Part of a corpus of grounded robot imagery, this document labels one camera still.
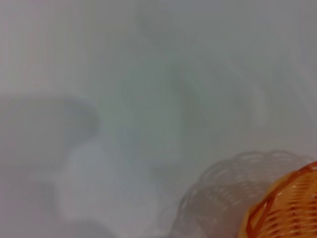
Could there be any orange woven plastic basket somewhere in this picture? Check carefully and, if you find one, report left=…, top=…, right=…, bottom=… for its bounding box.
left=238, top=160, right=317, bottom=238

